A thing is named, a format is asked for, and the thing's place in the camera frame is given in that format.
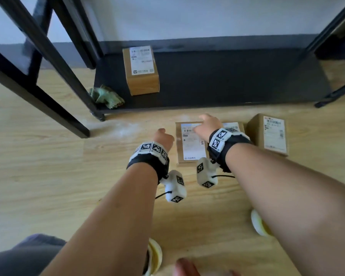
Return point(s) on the person's left hand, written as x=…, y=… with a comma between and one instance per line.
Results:
x=164, y=139

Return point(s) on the person's right hand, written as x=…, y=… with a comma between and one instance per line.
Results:
x=210, y=126

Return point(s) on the dark metal shelf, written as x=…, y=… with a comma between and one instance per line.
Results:
x=218, y=77

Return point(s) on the green and pink cleaning cloth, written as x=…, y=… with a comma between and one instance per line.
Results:
x=109, y=97

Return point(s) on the person's right forearm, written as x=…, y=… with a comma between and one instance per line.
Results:
x=299, y=209

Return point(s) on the person's left forearm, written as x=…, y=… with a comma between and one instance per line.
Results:
x=109, y=232

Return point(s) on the person's blue jeans leg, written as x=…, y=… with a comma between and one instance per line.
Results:
x=23, y=258

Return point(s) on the black marker wristband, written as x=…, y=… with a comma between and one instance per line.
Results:
x=149, y=163
x=233, y=146

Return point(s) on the white marker cube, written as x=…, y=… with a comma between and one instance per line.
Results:
x=205, y=173

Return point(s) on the black low table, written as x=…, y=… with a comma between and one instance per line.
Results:
x=46, y=104

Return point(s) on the pink plastic stool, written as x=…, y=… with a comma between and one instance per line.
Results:
x=185, y=268

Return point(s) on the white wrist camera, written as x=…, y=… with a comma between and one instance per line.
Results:
x=174, y=188

